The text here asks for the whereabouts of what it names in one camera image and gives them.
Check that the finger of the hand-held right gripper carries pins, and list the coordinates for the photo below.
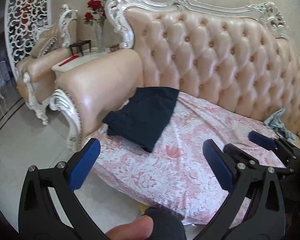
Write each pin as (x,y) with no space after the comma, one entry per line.
(261,137)
(252,156)

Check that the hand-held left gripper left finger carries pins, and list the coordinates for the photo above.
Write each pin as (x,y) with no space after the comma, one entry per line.
(85,165)

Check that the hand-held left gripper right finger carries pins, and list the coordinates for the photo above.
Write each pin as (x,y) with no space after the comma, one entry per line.
(218,165)

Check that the navy sweatshirt with yellow print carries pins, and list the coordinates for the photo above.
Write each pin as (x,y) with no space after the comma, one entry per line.
(142,117)

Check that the person's left hand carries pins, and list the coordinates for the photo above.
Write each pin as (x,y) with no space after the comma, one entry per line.
(130,230)

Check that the light blue garment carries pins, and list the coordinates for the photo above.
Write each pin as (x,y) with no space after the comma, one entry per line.
(277,122)

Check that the pink floral blanket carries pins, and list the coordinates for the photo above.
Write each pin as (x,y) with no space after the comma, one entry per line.
(177,167)

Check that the beige tufted leather sofa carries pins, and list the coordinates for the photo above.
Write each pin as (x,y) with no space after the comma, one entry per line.
(215,55)

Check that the white side table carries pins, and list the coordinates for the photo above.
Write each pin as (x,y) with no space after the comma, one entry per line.
(72,66)

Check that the red flat object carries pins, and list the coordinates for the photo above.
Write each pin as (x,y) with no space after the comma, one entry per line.
(68,60)

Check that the beige leather armchair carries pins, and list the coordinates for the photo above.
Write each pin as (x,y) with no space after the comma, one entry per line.
(40,67)

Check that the small black stand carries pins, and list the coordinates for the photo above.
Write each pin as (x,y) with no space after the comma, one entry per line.
(80,45)

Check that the small brown bowl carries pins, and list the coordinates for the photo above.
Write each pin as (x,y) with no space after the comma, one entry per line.
(114,47)

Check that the patterned armchair cushion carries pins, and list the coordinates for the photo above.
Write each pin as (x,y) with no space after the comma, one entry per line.
(43,46)

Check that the clear glass vase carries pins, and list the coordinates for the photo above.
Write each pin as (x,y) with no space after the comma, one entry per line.
(100,40)

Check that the white lattice screen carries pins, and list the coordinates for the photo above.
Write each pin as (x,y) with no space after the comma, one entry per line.
(22,17)

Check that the red rose bouquet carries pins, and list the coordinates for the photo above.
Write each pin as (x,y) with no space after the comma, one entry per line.
(95,5)

